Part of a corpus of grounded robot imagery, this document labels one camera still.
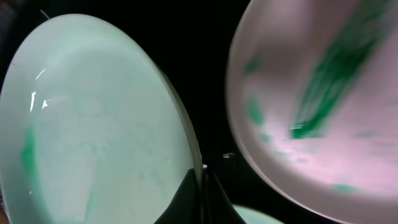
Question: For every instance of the mint green plate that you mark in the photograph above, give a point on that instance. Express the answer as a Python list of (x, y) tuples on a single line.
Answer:
[(251, 216), (91, 130)]

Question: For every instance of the white plate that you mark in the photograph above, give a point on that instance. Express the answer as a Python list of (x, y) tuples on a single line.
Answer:
[(311, 97)]

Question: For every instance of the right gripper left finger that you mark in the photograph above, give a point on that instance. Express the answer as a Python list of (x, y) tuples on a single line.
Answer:
[(184, 207)]

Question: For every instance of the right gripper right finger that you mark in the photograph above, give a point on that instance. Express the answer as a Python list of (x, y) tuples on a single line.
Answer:
[(216, 205)]

